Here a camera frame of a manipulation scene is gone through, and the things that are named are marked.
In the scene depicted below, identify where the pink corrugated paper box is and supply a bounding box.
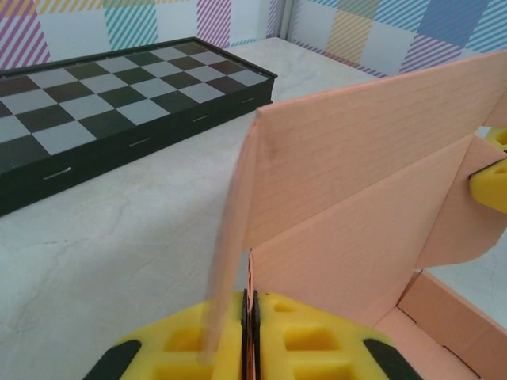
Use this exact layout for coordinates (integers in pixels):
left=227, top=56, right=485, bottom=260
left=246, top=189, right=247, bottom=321
left=200, top=51, right=507, bottom=380

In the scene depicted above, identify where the aluminium corner post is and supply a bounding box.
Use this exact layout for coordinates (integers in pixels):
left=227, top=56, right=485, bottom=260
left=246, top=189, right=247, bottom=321
left=276, top=0, right=295, bottom=41

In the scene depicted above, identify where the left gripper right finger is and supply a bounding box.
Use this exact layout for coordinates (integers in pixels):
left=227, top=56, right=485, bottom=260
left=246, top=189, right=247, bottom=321
left=253, top=291, right=421, bottom=380

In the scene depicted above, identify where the black grey chessboard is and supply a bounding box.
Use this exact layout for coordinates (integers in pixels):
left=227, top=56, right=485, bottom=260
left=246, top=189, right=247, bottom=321
left=0, top=36, right=277, bottom=218

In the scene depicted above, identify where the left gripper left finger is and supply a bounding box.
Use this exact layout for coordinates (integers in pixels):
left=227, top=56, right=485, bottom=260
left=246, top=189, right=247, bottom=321
left=85, top=291, right=249, bottom=380

